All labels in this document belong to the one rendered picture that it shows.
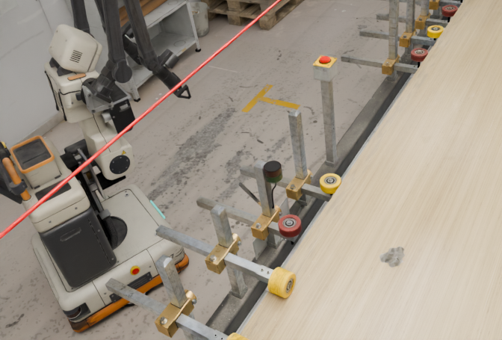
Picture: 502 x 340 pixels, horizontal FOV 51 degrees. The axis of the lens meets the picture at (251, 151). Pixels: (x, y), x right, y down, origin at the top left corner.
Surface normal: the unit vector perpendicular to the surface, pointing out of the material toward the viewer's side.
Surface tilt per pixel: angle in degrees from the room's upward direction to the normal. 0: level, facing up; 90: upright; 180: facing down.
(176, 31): 90
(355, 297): 0
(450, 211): 0
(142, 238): 0
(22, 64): 90
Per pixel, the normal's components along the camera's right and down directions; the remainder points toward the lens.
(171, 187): -0.15, -0.77
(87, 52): 0.56, 0.45
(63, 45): -0.70, -0.18
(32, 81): 0.84, 0.24
